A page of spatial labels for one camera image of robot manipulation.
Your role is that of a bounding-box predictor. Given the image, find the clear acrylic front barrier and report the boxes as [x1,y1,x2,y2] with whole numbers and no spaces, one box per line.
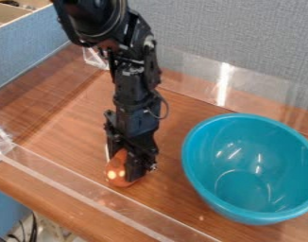
[0,128,221,242]

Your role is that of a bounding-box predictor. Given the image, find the clear acrylic barrier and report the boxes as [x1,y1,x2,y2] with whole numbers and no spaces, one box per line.
[156,45,308,135]
[0,128,221,242]
[0,44,100,143]

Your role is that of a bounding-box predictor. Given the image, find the blue plastic bowl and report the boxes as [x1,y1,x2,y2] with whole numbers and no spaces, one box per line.
[181,113,308,225]

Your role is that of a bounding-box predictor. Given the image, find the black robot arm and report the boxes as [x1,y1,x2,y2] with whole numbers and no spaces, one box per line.
[50,0,165,187]

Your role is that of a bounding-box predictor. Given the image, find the brown toy mushroom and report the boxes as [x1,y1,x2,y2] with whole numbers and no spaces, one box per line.
[105,146,133,187]

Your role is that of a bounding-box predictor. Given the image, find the clear acrylic back barrier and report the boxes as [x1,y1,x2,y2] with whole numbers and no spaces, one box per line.
[156,45,308,135]

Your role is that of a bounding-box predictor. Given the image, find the clear acrylic left barrier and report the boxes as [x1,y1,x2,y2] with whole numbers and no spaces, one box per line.
[0,44,100,143]

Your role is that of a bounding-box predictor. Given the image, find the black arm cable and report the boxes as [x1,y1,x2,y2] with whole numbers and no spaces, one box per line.
[145,89,170,121]

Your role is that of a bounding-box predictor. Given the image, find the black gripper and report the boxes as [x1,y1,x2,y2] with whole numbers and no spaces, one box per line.
[105,109,158,182]

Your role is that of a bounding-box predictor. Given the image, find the clear acrylic corner bracket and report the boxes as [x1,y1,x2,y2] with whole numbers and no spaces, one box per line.
[82,47,108,71]

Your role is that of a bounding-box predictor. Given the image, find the black floor cables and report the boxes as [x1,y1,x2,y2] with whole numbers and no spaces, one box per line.
[4,211,40,242]

